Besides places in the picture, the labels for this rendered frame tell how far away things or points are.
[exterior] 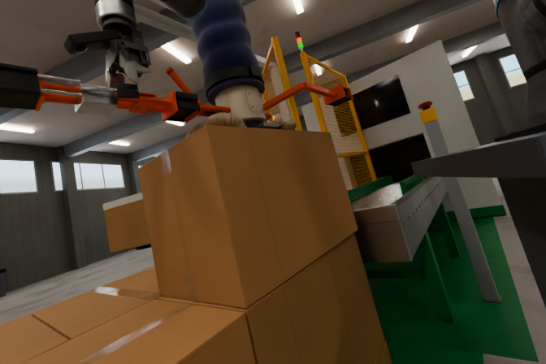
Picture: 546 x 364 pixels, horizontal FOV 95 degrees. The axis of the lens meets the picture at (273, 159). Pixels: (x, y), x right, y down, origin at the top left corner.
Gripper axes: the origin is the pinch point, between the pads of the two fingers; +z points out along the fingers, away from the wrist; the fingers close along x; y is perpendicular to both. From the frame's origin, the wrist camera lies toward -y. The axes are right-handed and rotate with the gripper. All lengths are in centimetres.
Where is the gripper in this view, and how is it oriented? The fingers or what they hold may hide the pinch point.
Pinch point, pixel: (121, 97)
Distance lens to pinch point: 73.0
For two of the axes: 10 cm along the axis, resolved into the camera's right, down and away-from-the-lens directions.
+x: -7.4, 2.7, 6.2
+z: 2.4, 9.6, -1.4
